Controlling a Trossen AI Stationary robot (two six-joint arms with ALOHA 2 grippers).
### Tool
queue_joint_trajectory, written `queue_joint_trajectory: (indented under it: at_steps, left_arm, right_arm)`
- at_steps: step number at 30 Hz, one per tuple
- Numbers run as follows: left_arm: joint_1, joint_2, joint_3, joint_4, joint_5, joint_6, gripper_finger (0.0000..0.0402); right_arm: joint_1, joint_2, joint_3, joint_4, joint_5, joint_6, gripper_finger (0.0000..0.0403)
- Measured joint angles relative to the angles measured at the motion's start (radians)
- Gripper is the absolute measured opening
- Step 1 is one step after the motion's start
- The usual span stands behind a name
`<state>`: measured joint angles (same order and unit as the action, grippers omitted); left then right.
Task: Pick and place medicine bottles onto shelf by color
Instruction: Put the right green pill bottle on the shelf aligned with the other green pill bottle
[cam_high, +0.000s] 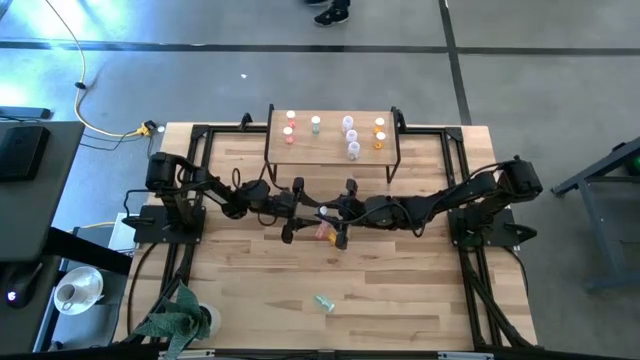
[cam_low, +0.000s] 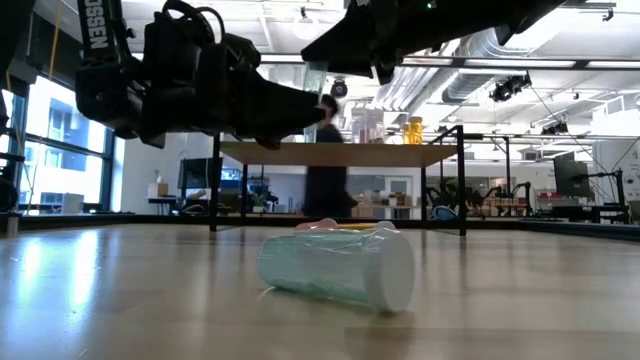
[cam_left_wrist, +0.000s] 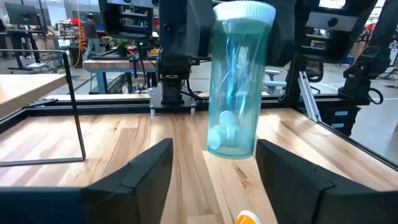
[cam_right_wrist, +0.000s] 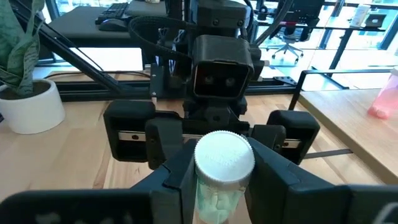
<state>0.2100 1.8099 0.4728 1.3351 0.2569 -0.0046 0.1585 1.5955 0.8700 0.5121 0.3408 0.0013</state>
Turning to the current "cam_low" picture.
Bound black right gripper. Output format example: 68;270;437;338
299;0;451;85

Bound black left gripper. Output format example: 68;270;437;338
74;9;327;151

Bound clear pill bottle white cap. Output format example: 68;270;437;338
350;107;369;145
367;108;386;145

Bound pink pill bottle white cap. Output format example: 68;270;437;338
293;217;339;232

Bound wooden shelf black metal legs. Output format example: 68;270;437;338
208;123;469;237

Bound person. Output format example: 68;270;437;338
302;93;359;219

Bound black computer monitor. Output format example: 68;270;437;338
177;157;224;191
552;151;593;199

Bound black ceiling spotlight cluster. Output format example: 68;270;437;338
488;72;533;104

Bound blue round object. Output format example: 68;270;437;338
430;204;457;222

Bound black ceiling light track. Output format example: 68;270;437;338
259;52;640;71

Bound silver ventilation duct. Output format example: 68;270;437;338
372;29;506;117

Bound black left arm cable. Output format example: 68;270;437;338
159;0;227;46

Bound yellow hanging cable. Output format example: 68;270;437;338
48;0;62;81

